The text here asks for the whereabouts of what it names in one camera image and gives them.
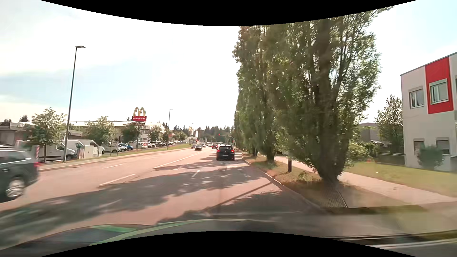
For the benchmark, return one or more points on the row of small trees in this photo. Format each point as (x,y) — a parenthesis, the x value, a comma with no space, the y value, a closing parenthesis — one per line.
(100,130)

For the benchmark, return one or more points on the car's own bonnet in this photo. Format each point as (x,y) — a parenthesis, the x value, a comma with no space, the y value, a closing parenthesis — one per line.
(150,232)

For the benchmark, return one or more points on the low flat-roofed building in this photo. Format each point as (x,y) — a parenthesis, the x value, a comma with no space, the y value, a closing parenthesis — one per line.
(14,134)

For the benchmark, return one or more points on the grey and red building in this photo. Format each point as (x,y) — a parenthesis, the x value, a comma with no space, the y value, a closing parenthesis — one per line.
(428,125)

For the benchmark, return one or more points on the grey asphalt road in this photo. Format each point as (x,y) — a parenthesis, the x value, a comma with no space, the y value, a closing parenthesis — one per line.
(150,185)

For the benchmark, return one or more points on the tall grey lamp post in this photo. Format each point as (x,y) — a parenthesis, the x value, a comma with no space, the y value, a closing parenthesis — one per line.
(70,107)

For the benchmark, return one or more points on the row of tall poplar trees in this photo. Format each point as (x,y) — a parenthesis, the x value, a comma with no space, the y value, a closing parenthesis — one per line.
(307,89)

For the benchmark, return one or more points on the red and yellow restaurant sign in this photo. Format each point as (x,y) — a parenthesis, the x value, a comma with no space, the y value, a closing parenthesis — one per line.
(139,116)

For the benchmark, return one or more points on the queue of cars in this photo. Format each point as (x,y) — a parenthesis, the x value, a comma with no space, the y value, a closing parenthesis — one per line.
(209,144)

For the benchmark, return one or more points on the leafy tree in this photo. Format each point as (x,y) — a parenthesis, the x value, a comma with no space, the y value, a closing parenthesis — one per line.
(391,123)

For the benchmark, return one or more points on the dark grey car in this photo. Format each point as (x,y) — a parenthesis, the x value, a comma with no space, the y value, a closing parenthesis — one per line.
(16,173)
(198,147)

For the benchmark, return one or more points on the round green bush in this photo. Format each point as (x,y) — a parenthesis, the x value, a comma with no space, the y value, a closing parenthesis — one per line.
(430,157)

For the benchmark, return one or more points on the row of parked cars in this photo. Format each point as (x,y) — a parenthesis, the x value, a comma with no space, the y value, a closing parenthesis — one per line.
(121,145)

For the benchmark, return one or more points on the slim grey lamp post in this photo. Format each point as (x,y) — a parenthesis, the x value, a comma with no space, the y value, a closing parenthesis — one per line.
(169,128)

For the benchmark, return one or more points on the black hatchback car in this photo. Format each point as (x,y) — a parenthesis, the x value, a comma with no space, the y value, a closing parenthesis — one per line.
(225,152)

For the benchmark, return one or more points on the red and white striped post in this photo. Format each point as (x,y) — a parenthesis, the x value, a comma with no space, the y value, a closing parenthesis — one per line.
(36,152)

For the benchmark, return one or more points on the traffic light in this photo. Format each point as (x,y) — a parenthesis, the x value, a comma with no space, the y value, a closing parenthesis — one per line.
(223,137)

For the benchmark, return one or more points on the white van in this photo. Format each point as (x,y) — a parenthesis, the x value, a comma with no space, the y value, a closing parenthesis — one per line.
(53,150)

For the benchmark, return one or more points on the reddish paved pavement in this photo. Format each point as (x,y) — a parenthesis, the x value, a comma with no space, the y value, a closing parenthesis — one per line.
(375,185)

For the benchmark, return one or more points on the grass verge with tree pits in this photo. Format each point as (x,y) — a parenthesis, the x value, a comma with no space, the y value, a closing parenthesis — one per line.
(303,184)

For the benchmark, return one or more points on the road markings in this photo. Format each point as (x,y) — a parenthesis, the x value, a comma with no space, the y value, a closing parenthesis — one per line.
(117,179)

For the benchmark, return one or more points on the green lawn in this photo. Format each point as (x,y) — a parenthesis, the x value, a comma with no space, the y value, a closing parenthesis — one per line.
(410,176)

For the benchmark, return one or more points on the distant wood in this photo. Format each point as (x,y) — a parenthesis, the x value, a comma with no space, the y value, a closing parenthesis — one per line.
(214,132)

